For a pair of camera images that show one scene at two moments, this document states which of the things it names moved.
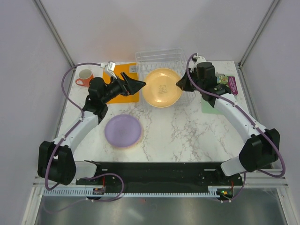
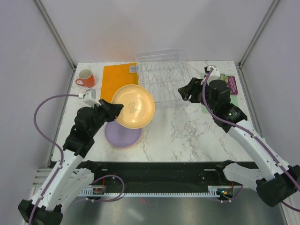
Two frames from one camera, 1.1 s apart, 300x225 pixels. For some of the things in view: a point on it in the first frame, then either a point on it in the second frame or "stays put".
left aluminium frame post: x=55 y=33 stays put
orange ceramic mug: x=85 y=75 stays put
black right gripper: x=183 y=83 -> x=194 y=86
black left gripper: x=128 y=86 -> x=112 y=110
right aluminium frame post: x=257 y=33 stays put
